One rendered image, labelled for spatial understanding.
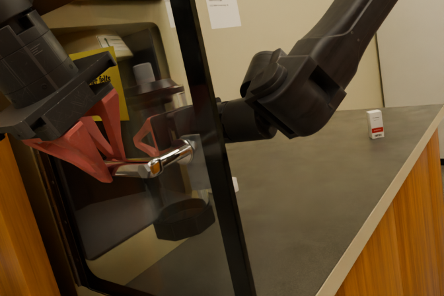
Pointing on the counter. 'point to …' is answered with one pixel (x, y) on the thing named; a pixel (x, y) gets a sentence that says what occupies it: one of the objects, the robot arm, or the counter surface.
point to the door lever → (143, 164)
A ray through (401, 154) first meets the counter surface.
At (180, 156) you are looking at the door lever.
